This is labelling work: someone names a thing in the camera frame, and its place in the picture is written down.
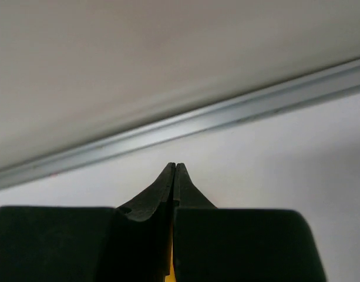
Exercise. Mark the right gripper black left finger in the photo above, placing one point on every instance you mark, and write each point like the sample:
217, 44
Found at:
131, 242

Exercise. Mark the cream cartoon print yellow-lined jacket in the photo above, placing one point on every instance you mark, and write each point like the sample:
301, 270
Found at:
171, 277

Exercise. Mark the aluminium frame rail back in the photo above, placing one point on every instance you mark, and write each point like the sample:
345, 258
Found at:
333, 83

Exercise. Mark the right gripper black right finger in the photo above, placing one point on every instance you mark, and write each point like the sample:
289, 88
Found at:
215, 244

